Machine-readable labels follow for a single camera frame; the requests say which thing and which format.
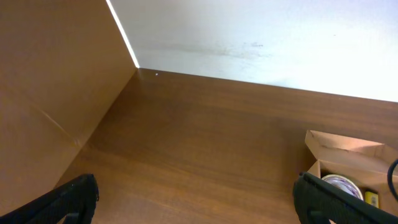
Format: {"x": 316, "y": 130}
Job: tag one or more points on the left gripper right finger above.
{"x": 317, "y": 201}

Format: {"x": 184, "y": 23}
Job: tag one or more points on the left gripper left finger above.
{"x": 72, "y": 202}

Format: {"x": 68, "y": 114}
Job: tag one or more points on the white masking tape roll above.
{"x": 343, "y": 184}

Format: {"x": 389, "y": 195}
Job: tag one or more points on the yellow highlighter marker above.
{"x": 371, "y": 198}

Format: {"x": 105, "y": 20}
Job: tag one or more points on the open brown cardboard box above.
{"x": 363, "y": 162}

